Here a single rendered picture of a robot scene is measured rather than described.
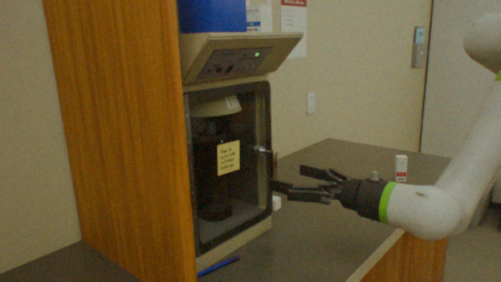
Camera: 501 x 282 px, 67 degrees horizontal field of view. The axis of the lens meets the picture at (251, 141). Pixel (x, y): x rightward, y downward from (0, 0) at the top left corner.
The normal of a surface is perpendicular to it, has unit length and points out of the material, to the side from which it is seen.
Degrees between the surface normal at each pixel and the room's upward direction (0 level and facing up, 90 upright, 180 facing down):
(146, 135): 90
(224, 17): 90
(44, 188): 90
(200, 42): 90
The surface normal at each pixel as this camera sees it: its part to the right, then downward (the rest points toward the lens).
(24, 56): 0.76, 0.14
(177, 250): -0.65, 0.22
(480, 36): -0.95, -0.08
